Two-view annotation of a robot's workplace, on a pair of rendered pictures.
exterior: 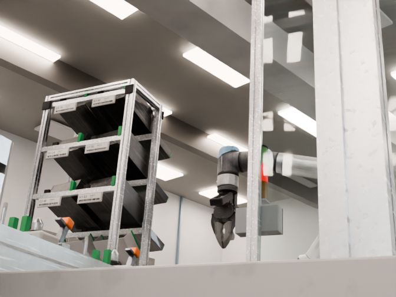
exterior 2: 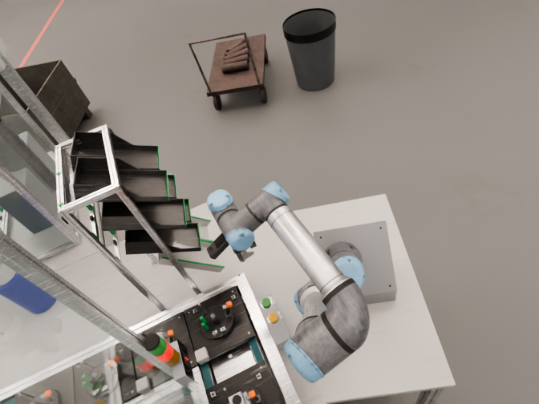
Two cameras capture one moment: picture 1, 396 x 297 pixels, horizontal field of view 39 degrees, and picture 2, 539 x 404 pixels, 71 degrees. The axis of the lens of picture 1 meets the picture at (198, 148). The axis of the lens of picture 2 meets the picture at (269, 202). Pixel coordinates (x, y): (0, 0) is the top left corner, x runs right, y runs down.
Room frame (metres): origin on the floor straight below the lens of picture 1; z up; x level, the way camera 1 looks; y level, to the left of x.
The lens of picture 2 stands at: (1.49, -0.82, 2.40)
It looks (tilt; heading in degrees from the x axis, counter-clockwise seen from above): 50 degrees down; 53
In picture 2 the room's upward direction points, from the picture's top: 18 degrees counter-clockwise
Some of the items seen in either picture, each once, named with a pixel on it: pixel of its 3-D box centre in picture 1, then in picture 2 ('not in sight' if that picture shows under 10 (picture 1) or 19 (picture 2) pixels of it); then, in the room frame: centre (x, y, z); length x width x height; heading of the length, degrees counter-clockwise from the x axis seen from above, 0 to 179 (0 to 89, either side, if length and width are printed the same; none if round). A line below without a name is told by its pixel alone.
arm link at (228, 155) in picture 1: (229, 162); (223, 208); (1.84, -0.11, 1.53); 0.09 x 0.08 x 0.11; 67
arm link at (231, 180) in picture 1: (227, 183); not in sight; (1.84, -0.11, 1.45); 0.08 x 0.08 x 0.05
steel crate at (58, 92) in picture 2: not in sight; (34, 116); (2.11, 3.63, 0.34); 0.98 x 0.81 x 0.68; 36
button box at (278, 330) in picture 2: not in sight; (274, 321); (1.77, -0.23, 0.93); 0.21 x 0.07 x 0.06; 63
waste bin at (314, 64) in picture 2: not in sight; (312, 52); (4.28, 1.47, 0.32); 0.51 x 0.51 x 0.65
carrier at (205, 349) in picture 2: not in sight; (214, 318); (1.63, -0.06, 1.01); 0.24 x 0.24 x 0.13; 63
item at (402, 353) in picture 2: not in sight; (333, 287); (2.06, -0.31, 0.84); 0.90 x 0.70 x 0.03; 45
